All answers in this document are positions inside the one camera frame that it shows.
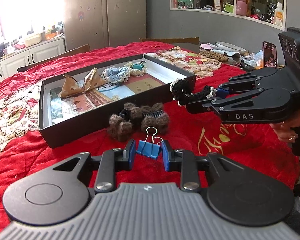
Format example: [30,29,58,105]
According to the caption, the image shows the blue binder clip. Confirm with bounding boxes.
[136,127,164,159]

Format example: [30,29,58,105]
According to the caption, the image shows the dark wooden chair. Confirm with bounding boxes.
[139,37,200,46]
[17,44,91,72]

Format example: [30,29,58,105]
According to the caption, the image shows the clear plastic bag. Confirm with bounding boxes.
[239,51,263,67]

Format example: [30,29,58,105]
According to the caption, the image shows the pink bottle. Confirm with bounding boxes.
[235,0,247,16]

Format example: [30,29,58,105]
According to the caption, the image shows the blue cream crochet scrunchie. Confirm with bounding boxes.
[101,65,131,83]

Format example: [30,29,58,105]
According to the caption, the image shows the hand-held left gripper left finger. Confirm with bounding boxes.
[52,139,136,193]

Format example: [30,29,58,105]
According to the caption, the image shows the smartphone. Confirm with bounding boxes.
[262,41,278,68]

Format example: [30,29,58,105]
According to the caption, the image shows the white wall shelf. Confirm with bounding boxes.
[169,0,291,31]

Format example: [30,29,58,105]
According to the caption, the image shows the white plate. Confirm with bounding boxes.
[215,41,248,53]

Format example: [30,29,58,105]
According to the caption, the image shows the brown triangular snack packet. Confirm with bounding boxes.
[59,74,85,99]
[82,67,106,91]

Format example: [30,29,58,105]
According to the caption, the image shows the brown beaded mat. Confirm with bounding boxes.
[198,50,230,62]

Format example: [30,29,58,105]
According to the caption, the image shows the printed picture book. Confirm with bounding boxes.
[61,73,166,113]

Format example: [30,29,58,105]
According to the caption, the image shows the black crochet scrunchie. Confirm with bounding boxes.
[169,78,217,107]

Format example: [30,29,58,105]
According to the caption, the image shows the white plastic container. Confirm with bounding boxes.
[24,33,42,48]

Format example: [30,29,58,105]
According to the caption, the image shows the beige refrigerator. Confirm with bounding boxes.
[63,0,148,52]

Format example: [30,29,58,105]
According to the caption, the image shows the person's right hand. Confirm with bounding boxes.
[269,121,300,143]

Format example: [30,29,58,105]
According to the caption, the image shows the white kitchen cabinet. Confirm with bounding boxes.
[0,35,67,88]

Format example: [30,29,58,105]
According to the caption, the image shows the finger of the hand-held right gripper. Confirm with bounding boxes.
[217,67,282,98]
[186,87,265,115]

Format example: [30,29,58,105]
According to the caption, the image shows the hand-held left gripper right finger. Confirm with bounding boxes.
[162,140,250,192]

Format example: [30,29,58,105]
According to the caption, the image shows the black cardboard box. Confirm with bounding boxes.
[39,53,197,149]

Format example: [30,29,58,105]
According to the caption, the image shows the white bottle orange label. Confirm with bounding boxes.
[274,2,284,27]

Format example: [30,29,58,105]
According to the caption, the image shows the red printed blanket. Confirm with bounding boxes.
[0,41,300,233]

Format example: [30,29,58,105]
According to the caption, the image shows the green glittery strip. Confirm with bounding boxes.
[49,89,63,126]

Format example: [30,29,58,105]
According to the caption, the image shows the brown cream crochet scrunchie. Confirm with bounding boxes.
[125,61,148,77]

